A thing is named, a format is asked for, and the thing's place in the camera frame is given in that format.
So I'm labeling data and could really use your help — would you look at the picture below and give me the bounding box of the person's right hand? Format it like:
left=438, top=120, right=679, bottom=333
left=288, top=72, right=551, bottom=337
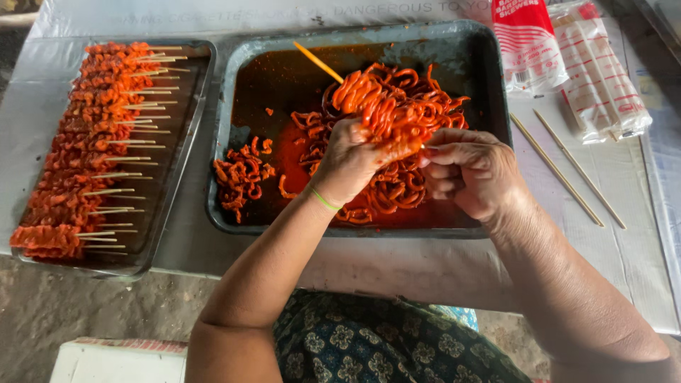
left=419, top=129, right=533, bottom=224

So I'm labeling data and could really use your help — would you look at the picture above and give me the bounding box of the person's left hand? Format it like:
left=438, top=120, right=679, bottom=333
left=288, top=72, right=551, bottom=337
left=310, top=118, right=421, bottom=210

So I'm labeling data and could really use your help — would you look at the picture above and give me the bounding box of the bamboo skewer with marinated meat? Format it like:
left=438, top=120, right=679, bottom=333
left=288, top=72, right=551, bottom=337
left=294, top=41, right=426, bottom=155

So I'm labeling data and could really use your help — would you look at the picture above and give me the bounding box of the heap of marinated meat strips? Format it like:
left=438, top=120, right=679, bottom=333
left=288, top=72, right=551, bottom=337
left=279, top=63, right=471, bottom=225

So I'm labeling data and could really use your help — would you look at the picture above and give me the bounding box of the green wristband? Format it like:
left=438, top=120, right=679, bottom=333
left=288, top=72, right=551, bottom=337
left=310, top=186, right=344, bottom=212

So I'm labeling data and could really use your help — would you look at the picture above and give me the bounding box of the large grey metal tray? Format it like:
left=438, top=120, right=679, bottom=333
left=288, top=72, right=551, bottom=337
left=206, top=20, right=513, bottom=239

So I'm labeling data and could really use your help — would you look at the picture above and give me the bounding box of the bare bamboo skewer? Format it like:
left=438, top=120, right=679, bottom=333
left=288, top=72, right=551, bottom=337
left=510, top=112, right=605, bottom=228
left=533, top=109, right=627, bottom=231

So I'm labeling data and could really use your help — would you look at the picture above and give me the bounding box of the small pile of marinated meat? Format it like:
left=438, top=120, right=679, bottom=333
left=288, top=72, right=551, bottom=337
left=213, top=136, right=277, bottom=224

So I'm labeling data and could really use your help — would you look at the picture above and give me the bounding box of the red and white skewer packet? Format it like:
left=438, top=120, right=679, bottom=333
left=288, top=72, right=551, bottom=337
left=491, top=0, right=570, bottom=95

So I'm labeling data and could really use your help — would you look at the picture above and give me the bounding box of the clear packet of bamboo skewers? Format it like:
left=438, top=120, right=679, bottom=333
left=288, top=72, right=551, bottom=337
left=548, top=0, right=653, bottom=144

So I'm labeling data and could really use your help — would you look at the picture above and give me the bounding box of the grey plastic table sheet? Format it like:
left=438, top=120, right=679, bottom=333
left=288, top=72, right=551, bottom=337
left=0, top=0, right=681, bottom=336

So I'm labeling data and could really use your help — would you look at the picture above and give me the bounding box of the shallow steel tray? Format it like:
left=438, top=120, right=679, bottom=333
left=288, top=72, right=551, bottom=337
left=11, top=38, right=218, bottom=280

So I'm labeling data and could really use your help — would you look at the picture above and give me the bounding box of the dark floral dress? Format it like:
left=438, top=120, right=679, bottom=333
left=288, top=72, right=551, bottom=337
left=272, top=289, right=533, bottom=383

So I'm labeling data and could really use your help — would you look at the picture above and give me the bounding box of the row of finished meat skewers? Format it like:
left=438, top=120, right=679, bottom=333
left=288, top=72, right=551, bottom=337
left=10, top=41, right=191, bottom=260

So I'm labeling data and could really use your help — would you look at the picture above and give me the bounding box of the white box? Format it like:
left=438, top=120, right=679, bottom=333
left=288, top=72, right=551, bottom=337
left=49, top=337, right=188, bottom=383

